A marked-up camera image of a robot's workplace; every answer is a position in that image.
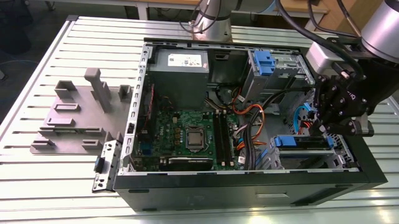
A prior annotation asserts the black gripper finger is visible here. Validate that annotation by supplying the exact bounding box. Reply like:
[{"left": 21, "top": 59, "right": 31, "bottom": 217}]
[
  {"left": 320, "top": 117, "right": 375, "bottom": 139},
  {"left": 312, "top": 74, "right": 340, "bottom": 137}
]

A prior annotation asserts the orange wire with black connector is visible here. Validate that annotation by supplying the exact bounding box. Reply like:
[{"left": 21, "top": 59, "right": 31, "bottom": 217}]
[{"left": 299, "top": 120, "right": 318, "bottom": 130}]

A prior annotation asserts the hard disk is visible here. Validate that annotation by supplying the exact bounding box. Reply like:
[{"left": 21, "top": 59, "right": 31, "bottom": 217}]
[{"left": 258, "top": 134, "right": 335, "bottom": 168}]

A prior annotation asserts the metal disk bay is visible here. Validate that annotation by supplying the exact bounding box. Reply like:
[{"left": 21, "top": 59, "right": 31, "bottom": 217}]
[{"left": 270, "top": 134, "right": 343, "bottom": 170}]

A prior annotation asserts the metal optical drive bay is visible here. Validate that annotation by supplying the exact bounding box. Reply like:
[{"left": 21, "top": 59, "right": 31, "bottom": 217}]
[{"left": 243, "top": 48, "right": 315, "bottom": 101}]

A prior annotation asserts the wooden cabinet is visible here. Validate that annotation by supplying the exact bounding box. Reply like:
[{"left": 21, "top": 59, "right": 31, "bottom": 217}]
[{"left": 316, "top": 0, "right": 387, "bottom": 40}]

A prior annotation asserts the black RAM slot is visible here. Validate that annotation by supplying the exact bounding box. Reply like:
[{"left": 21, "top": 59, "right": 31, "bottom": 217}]
[
  {"left": 220, "top": 110, "right": 236, "bottom": 167},
  {"left": 212, "top": 110, "right": 228, "bottom": 167}
]

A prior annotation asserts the wooden desk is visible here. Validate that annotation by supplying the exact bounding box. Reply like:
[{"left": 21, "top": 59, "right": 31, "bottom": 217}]
[{"left": 271, "top": 0, "right": 331, "bottom": 31}]

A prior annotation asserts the green motherboard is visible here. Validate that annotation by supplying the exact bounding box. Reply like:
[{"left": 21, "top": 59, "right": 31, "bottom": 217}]
[{"left": 132, "top": 109, "right": 247, "bottom": 172}]

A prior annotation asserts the black CPU socket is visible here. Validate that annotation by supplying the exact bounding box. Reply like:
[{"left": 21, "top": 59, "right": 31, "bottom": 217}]
[{"left": 183, "top": 125, "right": 211, "bottom": 154}]

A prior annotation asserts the silver CPU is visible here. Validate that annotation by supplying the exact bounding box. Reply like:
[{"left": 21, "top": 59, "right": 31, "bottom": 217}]
[{"left": 186, "top": 133, "right": 203, "bottom": 147}]

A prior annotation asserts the grey power supply unit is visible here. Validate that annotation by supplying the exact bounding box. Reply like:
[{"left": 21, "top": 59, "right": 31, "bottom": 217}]
[{"left": 146, "top": 48, "right": 210, "bottom": 112}]

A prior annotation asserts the black open PC case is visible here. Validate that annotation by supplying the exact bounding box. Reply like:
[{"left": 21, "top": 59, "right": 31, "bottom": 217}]
[{"left": 112, "top": 36, "right": 388, "bottom": 212}]

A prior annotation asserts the black graphics card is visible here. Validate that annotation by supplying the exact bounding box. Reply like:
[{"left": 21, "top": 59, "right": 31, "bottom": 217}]
[{"left": 159, "top": 156, "right": 215, "bottom": 172}]

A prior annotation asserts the grey parts rack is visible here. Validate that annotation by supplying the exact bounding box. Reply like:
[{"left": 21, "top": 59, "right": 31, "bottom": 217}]
[{"left": 29, "top": 67, "right": 134, "bottom": 155}]

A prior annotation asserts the green RAM stick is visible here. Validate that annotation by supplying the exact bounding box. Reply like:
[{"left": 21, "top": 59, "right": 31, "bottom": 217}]
[{"left": 52, "top": 127, "right": 95, "bottom": 135}]

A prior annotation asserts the blue data wire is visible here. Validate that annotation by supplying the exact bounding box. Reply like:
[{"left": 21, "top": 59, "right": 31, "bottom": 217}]
[{"left": 295, "top": 104, "right": 318, "bottom": 136}]

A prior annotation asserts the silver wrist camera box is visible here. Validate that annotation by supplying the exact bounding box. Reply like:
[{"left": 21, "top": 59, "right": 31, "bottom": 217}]
[{"left": 304, "top": 43, "right": 359, "bottom": 75}]

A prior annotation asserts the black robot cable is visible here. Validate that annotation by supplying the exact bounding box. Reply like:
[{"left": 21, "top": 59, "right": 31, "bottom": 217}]
[{"left": 274, "top": 0, "right": 367, "bottom": 80}]

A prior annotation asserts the orange power wire bundle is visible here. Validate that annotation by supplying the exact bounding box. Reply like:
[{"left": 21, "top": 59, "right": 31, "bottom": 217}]
[{"left": 232, "top": 104, "right": 266, "bottom": 151}]

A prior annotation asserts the black cable bundle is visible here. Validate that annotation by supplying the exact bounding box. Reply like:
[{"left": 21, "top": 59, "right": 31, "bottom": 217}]
[{"left": 243, "top": 86, "right": 312, "bottom": 170}]

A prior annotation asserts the metal rear bracket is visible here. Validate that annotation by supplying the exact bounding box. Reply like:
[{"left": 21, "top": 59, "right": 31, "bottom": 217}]
[{"left": 92, "top": 139, "right": 123, "bottom": 193}]

